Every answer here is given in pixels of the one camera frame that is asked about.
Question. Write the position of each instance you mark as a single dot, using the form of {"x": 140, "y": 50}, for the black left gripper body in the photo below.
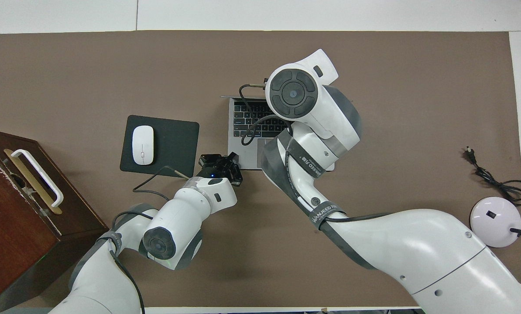
{"x": 219, "y": 172}

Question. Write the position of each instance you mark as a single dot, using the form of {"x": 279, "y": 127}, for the dark brown wooden box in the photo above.
{"x": 11, "y": 226}

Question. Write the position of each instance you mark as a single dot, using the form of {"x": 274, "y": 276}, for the white desk lamp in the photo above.
{"x": 494, "y": 220}

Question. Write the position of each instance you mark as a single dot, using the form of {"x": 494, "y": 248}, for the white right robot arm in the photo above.
{"x": 417, "y": 253}

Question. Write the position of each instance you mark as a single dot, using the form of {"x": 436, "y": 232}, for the black mouse pad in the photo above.
{"x": 173, "y": 144}

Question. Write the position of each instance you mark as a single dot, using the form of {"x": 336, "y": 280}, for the white computer mouse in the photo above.
{"x": 143, "y": 145}

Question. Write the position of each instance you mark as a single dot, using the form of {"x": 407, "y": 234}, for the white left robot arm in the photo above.
{"x": 177, "y": 222}

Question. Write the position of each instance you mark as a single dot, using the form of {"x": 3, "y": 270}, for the grey laptop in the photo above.
{"x": 243, "y": 157}

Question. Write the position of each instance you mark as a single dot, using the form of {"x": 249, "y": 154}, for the brown table mat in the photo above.
{"x": 417, "y": 87}

